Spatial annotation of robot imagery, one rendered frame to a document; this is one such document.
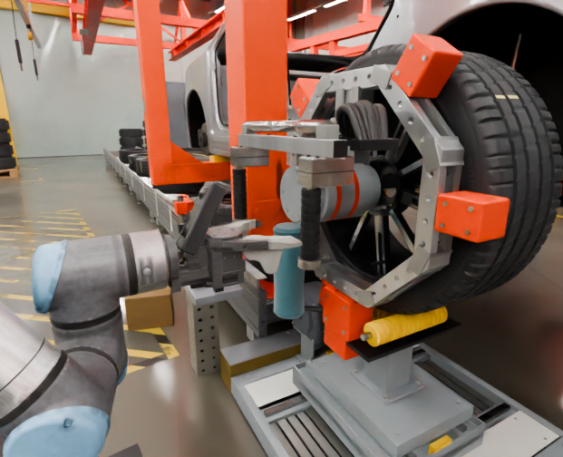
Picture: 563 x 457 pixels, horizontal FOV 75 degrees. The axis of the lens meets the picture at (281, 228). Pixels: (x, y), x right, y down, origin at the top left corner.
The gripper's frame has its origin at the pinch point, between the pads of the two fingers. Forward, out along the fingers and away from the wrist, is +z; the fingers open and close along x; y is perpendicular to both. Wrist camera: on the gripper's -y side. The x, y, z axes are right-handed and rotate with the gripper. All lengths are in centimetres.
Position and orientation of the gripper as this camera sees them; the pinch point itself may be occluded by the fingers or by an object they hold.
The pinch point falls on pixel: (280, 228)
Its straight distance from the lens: 64.7
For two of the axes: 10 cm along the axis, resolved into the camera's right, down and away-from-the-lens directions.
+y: 0.1, 9.7, 2.5
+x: 4.7, 2.2, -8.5
